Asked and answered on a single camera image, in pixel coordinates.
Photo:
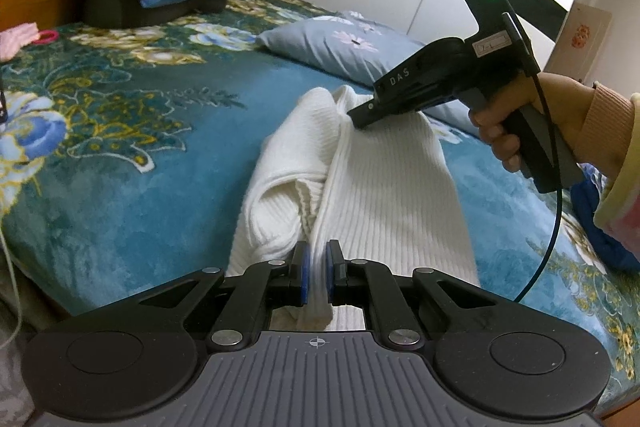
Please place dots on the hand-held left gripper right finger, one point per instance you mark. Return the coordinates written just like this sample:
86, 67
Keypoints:
331, 272

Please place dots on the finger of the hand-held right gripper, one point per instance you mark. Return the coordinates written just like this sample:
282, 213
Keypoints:
361, 114

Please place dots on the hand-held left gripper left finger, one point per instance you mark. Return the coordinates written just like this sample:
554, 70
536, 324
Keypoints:
302, 274

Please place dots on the white knit sweater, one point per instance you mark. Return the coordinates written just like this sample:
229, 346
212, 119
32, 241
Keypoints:
390, 197

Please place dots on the person's right forearm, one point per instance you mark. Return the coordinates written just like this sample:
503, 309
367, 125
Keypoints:
615, 132

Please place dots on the person's right hand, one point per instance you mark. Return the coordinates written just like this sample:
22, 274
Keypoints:
565, 107

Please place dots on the light blue daisy quilt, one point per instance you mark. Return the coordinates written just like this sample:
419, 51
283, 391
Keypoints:
340, 52

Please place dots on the cardboard box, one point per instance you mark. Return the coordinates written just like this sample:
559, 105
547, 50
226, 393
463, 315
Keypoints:
580, 42

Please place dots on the blue floral blanket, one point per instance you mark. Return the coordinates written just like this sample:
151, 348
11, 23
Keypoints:
150, 167

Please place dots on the royal blue folded garment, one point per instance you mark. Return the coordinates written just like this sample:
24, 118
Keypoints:
610, 252

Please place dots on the grey patterned cloth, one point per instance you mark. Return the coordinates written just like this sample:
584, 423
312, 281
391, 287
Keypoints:
15, 382

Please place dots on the pink knit cloth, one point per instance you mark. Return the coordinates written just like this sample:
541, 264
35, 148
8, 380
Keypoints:
17, 41

